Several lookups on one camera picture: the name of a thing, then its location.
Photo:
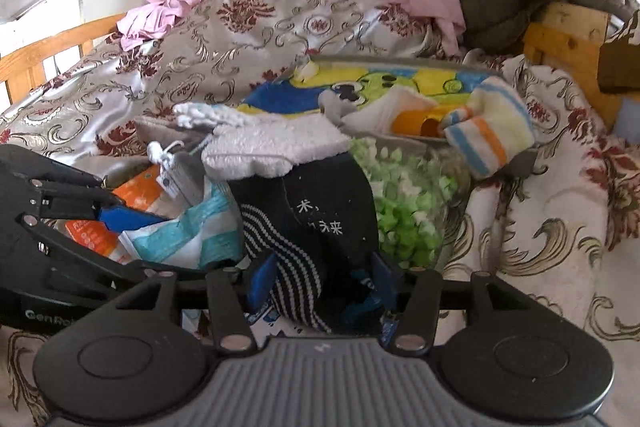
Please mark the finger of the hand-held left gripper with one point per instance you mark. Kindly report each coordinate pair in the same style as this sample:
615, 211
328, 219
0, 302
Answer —
90, 259
131, 220

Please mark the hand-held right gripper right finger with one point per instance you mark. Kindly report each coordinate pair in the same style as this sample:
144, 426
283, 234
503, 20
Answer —
386, 279

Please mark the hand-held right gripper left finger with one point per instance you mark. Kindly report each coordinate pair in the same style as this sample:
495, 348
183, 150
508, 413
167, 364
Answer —
261, 282

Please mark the orange and white box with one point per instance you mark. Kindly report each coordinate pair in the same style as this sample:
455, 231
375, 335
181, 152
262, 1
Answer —
137, 194

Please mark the blue white striped packet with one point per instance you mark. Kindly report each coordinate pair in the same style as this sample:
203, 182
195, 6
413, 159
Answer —
200, 232

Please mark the taupe cloth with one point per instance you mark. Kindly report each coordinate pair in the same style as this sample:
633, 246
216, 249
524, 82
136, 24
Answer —
192, 179

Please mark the dark striped socks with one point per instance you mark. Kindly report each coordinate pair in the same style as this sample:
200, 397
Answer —
310, 227

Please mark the white fluffy sock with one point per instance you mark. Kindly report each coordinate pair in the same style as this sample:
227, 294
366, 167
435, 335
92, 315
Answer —
270, 147

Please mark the pastel striped sock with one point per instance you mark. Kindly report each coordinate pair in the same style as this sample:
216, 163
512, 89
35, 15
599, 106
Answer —
495, 122

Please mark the grey tray with cartoon print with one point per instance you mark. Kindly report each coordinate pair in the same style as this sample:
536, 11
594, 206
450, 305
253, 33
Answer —
375, 77

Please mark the floral satin bedspread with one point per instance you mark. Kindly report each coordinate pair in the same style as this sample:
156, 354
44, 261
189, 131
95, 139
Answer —
250, 22

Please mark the window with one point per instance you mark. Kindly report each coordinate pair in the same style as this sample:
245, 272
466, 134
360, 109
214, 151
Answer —
40, 7

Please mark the pale blue board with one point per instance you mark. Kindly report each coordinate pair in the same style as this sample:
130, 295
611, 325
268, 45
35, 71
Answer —
629, 119

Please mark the wooden bed headboard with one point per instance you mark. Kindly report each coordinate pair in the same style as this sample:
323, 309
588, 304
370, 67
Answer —
565, 37

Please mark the olive printed t-shirt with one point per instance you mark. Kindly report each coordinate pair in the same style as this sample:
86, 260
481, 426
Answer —
620, 62

